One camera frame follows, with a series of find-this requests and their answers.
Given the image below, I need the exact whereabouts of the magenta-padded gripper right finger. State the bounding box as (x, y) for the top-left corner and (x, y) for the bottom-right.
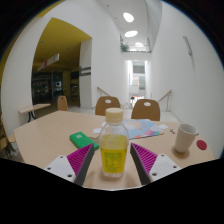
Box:
(129, 142), (183, 186)

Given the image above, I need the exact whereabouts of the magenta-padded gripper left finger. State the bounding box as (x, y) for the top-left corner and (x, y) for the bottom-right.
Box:
(44, 143), (96, 187)

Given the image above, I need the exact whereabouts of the clear bottle with yellow drink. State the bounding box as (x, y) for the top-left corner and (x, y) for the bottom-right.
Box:
(98, 107), (130, 179)

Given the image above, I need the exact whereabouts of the flat green box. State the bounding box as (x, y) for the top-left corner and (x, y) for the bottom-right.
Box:
(69, 131), (101, 151)

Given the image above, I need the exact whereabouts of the white ceramic mug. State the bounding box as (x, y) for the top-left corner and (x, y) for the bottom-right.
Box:
(174, 123), (200, 155)

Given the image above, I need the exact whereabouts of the colourful printed paper sheet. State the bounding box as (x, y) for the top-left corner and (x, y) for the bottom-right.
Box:
(123, 118), (165, 141)

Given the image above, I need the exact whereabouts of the flat round red coaster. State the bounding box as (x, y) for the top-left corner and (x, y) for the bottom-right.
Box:
(196, 139), (208, 151)

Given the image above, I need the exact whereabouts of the wooden chair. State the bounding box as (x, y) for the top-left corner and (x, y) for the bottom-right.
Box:
(0, 114), (18, 158)
(56, 95), (69, 112)
(130, 98), (162, 122)
(94, 96), (122, 117)

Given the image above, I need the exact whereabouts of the small wooden side table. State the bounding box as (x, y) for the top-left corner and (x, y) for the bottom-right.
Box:
(18, 103), (52, 123)

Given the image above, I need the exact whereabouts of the wooden stair handrail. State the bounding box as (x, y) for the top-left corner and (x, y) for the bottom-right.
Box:
(157, 89), (174, 112)
(96, 86), (111, 98)

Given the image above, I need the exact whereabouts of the dark shop shelf unit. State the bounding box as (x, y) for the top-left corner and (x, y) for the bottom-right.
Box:
(31, 70), (81, 102)

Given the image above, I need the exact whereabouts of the hanging white sign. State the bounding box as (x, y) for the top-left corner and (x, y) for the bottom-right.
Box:
(36, 53), (61, 72)

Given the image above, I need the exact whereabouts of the green potted plant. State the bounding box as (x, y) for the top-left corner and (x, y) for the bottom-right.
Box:
(120, 42), (131, 53)

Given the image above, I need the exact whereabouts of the group of round ceiling lights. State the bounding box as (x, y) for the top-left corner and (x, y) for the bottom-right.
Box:
(122, 12), (145, 49)

